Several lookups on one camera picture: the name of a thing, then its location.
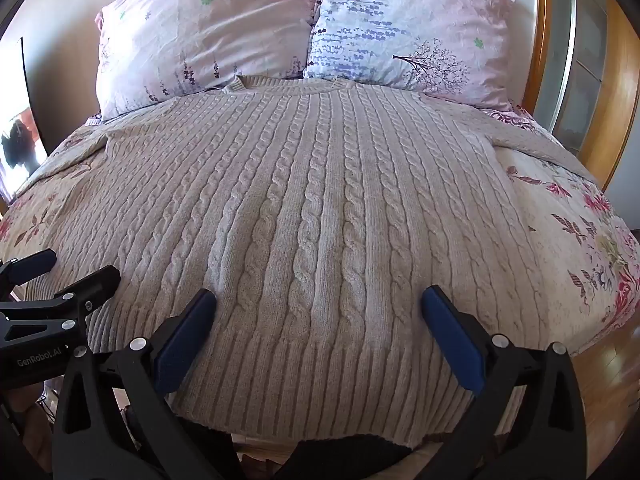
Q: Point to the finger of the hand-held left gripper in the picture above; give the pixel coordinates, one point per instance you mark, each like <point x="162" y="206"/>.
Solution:
<point x="95" y="285"/>
<point x="35" y="262"/>

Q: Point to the pink pillow with tree print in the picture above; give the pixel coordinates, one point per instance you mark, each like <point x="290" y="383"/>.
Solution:
<point x="410" y="25"/>

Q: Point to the pink floral pillow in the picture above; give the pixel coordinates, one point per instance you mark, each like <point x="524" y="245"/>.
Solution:
<point x="200" y="40"/>

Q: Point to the frosted glass door panel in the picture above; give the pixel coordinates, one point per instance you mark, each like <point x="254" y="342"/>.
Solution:
<point x="575" y="95"/>

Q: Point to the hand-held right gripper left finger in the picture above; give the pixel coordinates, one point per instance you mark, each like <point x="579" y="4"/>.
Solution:
<point x="182" y="345"/>

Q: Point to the wooden door frame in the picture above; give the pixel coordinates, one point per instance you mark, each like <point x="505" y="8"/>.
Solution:
<point x="622" y="85"/>

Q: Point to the dark framed screen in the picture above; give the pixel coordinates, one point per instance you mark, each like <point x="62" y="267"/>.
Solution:
<point x="20" y="150"/>

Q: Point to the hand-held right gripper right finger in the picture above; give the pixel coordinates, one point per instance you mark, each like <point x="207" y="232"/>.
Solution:
<point x="452" y="345"/>

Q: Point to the cream floral bedspread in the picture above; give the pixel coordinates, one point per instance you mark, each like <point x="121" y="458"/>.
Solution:
<point x="575" y="260"/>

